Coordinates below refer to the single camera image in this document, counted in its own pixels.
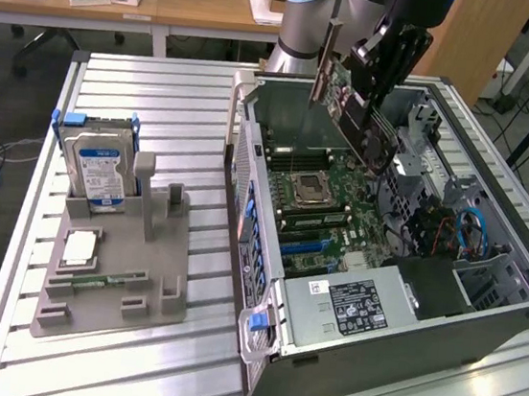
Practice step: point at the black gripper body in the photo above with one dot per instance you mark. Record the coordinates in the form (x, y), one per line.
(418, 7)

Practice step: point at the graphics card with metal bracket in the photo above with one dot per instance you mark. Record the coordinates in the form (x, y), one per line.
(334, 78)

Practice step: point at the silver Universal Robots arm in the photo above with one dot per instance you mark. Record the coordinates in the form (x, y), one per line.
(305, 24)

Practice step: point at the wooden cabinet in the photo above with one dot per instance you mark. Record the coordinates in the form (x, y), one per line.
(481, 41)

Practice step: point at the metal drive cage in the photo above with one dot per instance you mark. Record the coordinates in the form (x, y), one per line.
(417, 173)

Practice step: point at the white paper stack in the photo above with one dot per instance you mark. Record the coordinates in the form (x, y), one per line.
(265, 12)

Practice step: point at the CPU socket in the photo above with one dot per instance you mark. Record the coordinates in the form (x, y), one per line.
(310, 189)

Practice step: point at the green motherboard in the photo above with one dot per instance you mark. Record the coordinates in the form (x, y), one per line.
(358, 219)

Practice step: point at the installed RAM stick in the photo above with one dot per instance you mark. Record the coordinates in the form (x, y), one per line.
(315, 219)

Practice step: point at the blue expansion slot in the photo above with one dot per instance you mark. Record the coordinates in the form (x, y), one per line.
(302, 248)

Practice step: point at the wooden desk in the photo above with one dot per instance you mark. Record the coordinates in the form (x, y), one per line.
(181, 9)

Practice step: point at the grey power supply unit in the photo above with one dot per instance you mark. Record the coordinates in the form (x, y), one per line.
(328, 307)

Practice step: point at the blue case latch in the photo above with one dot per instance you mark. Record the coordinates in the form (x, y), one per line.
(258, 322)

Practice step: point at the hard disk in blue caddy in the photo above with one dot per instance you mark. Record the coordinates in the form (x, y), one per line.
(98, 173)

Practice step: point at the open black PC case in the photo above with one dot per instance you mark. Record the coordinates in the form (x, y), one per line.
(370, 361)

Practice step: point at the office chair base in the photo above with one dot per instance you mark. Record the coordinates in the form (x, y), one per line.
(37, 44)

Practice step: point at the silver CPU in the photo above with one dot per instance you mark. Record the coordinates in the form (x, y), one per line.
(79, 249)

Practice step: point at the green RAM stick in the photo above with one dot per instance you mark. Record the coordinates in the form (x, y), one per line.
(100, 279)

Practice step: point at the grey parts rack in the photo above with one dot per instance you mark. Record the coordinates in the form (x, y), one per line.
(106, 304)

